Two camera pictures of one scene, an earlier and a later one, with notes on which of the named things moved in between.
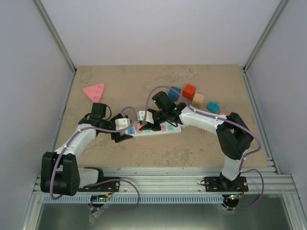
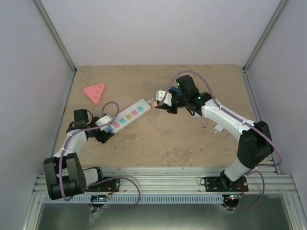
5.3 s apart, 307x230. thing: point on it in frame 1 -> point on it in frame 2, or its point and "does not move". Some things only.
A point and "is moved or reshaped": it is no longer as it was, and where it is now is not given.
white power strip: (168, 127) is moved or reshaped
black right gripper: (149, 126) -> (172, 110)
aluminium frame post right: (271, 24) does not move
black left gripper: (118, 138) -> (104, 137)
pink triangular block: (94, 92) does not move
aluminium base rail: (262, 180) does not move
